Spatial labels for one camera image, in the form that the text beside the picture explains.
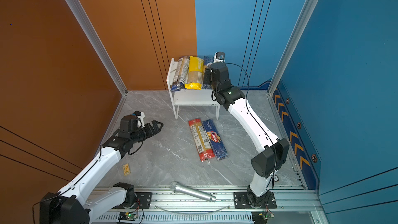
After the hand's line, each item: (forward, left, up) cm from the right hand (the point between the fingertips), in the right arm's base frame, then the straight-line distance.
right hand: (209, 68), depth 75 cm
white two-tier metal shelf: (+3, +8, -22) cm, 24 cm away
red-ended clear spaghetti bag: (-22, +4, -38) cm, 44 cm away
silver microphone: (-44, +17, -37) cm, 60 cm away
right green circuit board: (-55, -23, -42) cm, 73 cm away
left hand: (-17, +28, -24) cm, 40 cm away
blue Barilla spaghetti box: (-23, -5, -37) cm, 44 cm away
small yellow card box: (-34, +45, -39) cm, 69 cm away
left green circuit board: (-55, +39, -42) cm, 79 cm away
